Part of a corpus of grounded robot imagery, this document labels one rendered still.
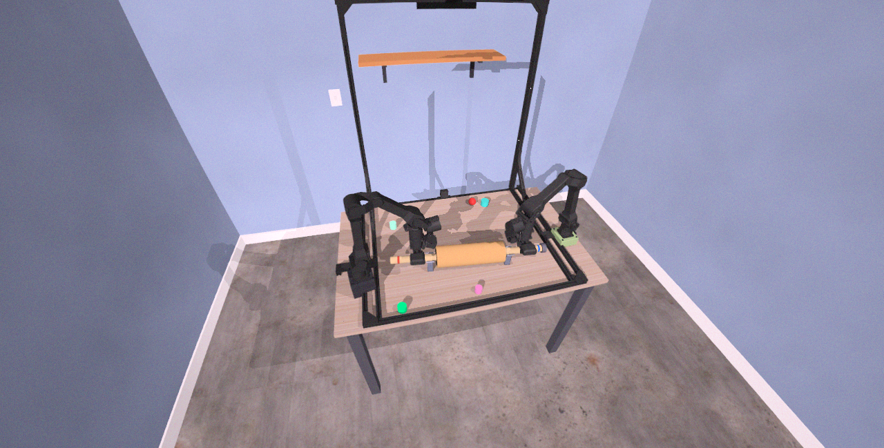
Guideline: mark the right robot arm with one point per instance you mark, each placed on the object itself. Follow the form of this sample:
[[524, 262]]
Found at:
[[416, 223]]

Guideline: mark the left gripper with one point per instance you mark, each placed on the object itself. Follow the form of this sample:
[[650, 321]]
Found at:
[[529, 248]]

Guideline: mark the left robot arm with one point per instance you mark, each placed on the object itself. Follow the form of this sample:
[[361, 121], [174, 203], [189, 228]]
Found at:
[[534, 205]]

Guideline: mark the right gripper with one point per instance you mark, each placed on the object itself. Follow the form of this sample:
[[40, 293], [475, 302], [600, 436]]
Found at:
[[417, 257]]

